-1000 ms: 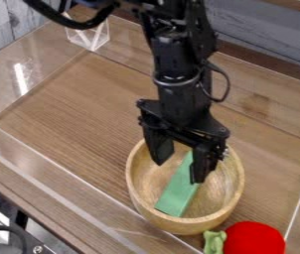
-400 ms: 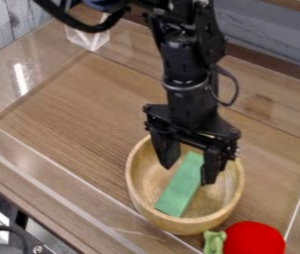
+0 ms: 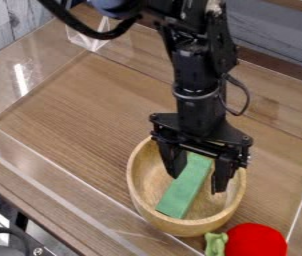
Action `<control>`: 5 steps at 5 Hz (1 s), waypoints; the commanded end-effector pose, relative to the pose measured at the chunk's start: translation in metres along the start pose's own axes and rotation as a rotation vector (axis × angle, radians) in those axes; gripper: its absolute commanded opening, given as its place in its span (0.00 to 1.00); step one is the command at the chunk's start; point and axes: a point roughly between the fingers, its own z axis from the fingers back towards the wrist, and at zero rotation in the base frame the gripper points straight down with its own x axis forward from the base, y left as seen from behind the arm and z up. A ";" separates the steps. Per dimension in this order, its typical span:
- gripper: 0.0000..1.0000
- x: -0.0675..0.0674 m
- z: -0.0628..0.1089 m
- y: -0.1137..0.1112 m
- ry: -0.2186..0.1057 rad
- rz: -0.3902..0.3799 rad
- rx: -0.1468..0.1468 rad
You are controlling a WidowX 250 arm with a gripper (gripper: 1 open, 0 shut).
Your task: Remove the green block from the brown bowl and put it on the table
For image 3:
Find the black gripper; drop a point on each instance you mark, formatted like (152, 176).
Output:
(198, 129)

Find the green rectangular block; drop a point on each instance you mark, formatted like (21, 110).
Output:
(183, 189)

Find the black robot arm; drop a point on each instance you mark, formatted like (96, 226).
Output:
(194, 30)

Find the brown wooden bowl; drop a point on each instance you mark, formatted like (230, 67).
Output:
(148, 180)

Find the small green toy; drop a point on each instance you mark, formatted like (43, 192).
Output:
(215, 244)

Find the red plush ball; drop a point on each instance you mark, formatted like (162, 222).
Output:
(252, 239)

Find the clear acrylic tray wall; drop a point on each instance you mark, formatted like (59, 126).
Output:
(95, 225)

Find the black table frame bracket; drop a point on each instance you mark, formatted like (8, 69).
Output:
(16, 243)

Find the clear acrylic corner bracket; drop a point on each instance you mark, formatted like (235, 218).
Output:
(88, 43)

